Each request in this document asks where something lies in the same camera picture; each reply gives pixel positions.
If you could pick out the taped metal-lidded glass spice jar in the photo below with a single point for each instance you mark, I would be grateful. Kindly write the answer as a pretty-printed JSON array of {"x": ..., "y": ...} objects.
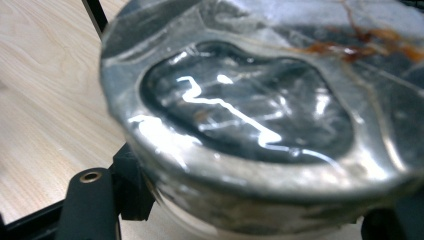
[{"x": 250, "y": 110}]

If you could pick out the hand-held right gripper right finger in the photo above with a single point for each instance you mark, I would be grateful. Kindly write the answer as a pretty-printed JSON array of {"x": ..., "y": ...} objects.
[{"x": 383, "y": 223}]

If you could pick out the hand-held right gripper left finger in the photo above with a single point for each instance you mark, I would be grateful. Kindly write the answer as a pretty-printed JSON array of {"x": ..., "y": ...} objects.
[{"x": 133, "y": 190}]

